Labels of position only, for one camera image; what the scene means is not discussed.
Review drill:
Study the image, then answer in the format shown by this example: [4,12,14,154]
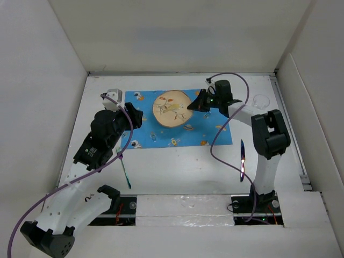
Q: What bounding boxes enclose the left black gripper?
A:
[107,103,142,148]

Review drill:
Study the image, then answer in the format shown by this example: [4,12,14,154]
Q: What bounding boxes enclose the clear drinking glass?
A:
[253,94,270,110]

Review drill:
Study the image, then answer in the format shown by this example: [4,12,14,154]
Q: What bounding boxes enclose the iridescent knife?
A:
[240,140,246,182]

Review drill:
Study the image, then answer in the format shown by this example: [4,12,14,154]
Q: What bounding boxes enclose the blue space-print cloth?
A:
[121,89,232,149]

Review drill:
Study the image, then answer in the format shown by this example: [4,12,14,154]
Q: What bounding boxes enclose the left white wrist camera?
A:
[102,89,123,112]

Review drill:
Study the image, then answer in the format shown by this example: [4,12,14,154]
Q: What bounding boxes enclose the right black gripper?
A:
[187,88,221,112]

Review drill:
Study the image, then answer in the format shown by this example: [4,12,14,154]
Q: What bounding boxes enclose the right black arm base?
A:
[227,190,284,226]

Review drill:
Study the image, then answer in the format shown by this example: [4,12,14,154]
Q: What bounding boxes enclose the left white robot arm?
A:
[20,103,144,257]

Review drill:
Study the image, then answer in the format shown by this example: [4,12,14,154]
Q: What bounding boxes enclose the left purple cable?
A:
[6,93,135,258]

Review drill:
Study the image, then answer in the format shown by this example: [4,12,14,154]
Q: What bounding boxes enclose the purple cable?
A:
[6,93,135,258]
[205,72,260,223]

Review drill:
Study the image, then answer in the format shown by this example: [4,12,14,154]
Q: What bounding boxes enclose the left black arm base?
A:
[89,195,137,226]

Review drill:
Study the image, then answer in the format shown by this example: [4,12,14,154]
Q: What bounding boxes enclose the iridescent fork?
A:
[116,147,132,189]

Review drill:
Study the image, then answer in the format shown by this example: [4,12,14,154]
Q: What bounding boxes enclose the round bird-pattern plate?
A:
[152,90,193,128]

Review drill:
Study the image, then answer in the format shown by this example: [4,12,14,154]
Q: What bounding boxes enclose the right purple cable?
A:
[205,72,260,223]

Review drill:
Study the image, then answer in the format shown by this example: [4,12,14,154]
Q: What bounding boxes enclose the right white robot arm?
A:
[188,78,291,212]

